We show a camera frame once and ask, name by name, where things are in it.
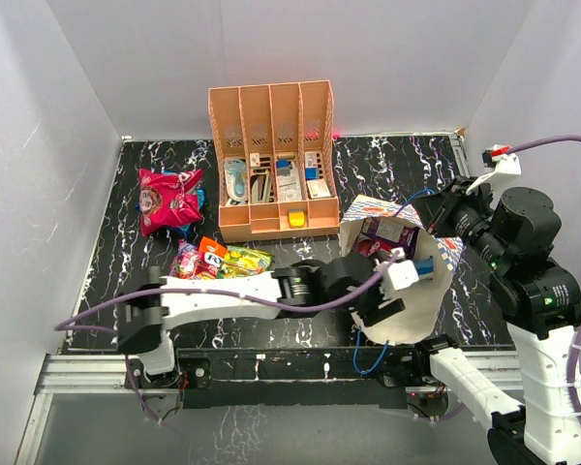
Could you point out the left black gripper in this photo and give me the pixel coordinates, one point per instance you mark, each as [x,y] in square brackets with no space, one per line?
[371,310]

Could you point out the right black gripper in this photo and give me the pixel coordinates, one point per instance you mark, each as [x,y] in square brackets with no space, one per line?
[430,208]

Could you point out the blue checkered paper bag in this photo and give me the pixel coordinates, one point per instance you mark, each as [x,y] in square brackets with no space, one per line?
[423,299]

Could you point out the green snack packet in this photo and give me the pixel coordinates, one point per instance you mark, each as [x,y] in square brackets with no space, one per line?
[242,261]

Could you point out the orange Fox's candy bag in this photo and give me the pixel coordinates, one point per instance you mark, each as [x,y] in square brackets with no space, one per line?
[211,259]

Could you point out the purple Fox's candy bag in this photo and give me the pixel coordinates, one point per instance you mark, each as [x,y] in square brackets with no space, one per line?
[186,262]

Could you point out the pink red snack packet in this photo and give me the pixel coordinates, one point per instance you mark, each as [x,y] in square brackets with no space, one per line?
[167,198]

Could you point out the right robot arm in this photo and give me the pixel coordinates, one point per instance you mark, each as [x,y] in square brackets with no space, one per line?
[540,303]

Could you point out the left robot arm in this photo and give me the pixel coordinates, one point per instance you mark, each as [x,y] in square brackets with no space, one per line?
[366,287]

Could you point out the small pink snack packet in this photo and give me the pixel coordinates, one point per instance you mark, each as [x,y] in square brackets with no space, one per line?
[367,247]

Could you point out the blue snack box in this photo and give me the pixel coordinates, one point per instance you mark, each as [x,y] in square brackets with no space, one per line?
[425,268]

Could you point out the purple snack packet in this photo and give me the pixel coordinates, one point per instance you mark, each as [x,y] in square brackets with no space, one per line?
[390,233]

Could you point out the yellow orange sticky notes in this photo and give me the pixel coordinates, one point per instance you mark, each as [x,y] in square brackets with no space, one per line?
[297,218]

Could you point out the white red small box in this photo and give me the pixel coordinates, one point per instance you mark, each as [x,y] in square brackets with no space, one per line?
[318,189]

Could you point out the orange desk organizer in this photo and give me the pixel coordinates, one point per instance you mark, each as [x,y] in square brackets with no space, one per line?
[263,124]

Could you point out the light blue tape dispenser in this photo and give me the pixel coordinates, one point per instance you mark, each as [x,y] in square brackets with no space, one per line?
[236,179]

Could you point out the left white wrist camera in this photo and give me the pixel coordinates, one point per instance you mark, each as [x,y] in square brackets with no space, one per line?
[398,273]

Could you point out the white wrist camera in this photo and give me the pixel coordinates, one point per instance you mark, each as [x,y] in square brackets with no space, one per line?
[501,167]
[398,273]

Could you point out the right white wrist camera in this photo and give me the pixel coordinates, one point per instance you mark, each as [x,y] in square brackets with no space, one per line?
[501,167]

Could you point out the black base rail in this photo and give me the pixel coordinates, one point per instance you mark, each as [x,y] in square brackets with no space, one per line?
[208,378]

